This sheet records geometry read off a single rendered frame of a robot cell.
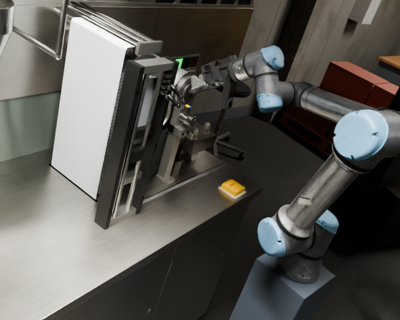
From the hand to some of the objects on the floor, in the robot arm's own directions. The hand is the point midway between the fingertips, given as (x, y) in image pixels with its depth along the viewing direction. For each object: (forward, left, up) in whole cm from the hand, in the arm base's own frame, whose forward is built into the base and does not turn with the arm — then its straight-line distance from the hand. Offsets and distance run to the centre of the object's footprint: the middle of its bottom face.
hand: (193, 93), depth 161 cm
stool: (+121, -183, -126) cm, 253 cm away
